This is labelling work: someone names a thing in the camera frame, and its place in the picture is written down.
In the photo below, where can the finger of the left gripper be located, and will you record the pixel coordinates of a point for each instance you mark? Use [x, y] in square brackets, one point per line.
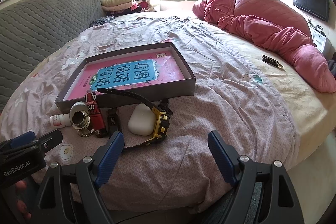
[50, 140]
[23, 139]

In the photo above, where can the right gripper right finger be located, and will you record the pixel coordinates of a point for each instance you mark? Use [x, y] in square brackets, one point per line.
[261, 193]

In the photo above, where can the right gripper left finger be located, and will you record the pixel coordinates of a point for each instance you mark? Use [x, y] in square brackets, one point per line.
[70, 193]

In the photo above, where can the small white pill bottle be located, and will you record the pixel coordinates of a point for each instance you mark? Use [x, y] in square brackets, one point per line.
[60, 121]

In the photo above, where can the metal perfume bottle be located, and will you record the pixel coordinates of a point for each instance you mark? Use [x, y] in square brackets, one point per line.
[80, 119]

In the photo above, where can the red and black lighter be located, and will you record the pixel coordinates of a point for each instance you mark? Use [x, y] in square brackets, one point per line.
[97, 123]

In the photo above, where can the black and gold lighter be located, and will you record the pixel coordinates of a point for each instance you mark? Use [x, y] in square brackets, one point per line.
[113, 121]

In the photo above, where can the white earbuds case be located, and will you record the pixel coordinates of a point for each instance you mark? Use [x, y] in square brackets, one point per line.
[142, 121]

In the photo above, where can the black and yellow wristwatch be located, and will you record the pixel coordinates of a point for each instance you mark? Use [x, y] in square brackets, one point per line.
[163, 119]

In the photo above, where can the black hair claw clip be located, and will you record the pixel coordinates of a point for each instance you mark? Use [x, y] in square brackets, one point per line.
[164, 106]

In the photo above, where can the person's left hand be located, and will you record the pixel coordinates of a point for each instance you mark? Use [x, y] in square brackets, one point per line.
[20, 187]

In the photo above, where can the yellow blanket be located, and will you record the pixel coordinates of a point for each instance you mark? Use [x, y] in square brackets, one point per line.
[313, 112]

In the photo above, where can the pink patterned bed sheet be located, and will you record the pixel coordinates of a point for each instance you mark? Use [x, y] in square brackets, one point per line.
[231, 96]

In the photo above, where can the grey quilted headboard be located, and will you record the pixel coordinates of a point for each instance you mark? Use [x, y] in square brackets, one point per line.
[31, 30]

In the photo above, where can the pink and blue book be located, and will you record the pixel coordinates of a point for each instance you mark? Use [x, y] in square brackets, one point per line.
[126, 73]

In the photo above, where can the grey cardboard box tray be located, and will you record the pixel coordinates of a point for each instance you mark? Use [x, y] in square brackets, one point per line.
[153, 93]

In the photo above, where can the folded clothes pile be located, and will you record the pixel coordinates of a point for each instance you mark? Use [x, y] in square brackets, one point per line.
[117, 8]

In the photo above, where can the white TV cabinet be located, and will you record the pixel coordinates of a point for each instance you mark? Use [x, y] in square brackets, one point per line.
[318, 37]

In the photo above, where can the pink quilted duvet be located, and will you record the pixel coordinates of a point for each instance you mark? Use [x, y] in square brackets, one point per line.
[274, 26]

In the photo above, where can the black wall television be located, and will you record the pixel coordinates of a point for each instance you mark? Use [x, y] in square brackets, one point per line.
[317, 8]

